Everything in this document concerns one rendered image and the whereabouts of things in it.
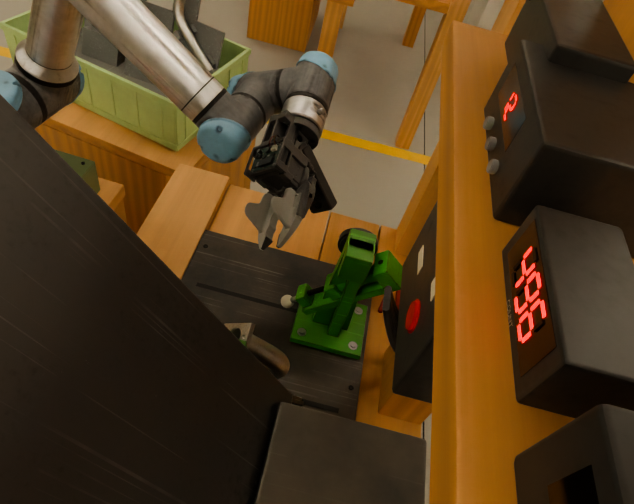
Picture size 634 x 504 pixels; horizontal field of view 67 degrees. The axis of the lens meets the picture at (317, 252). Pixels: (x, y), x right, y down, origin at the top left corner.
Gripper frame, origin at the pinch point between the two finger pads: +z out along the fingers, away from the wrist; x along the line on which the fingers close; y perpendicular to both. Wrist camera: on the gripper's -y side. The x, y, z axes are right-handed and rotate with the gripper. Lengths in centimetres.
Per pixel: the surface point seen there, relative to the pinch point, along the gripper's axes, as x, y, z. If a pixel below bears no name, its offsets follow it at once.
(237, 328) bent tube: -0.1, 2.0, 14.4
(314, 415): 13.1, -1.9, 23.5
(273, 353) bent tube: 1.5, -4.2, 15.7
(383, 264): 5.3, -20.9, -6.4
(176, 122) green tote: -64, -6, -52
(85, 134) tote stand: -90, 6, -46
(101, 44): -94, 14, -78
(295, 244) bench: -28.9, -31.2, -20.5
